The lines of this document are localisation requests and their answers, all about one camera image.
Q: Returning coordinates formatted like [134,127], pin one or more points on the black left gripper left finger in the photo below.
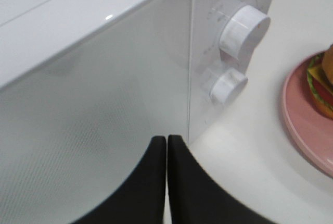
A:
[141,197]

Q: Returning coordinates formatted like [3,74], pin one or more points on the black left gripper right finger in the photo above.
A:
[194,197]

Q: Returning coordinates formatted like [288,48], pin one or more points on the white microwave knob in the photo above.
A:
[243,32]
[228,86]

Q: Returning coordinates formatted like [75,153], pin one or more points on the white microwave door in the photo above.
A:
[61,182]

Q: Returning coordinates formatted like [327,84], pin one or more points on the pink round plate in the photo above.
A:
[309,129]

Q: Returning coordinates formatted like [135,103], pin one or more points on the burger with sesame bun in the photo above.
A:
[319,77]

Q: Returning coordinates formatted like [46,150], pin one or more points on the white microwave oven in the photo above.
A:
[208,39]

